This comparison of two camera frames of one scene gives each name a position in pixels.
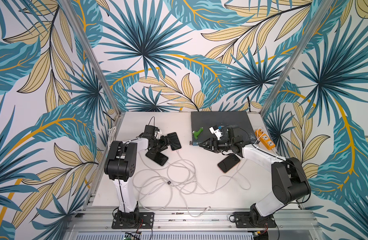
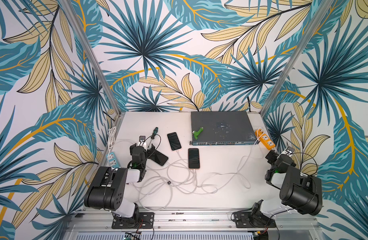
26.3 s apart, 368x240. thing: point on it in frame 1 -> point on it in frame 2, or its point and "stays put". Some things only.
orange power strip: (264, 139) stays put
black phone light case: (158, 157) stays put
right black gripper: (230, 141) -> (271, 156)
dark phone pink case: (228, 163) -> (193, 158)
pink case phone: (173, 140) stays put
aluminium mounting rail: (298, 220) stays put
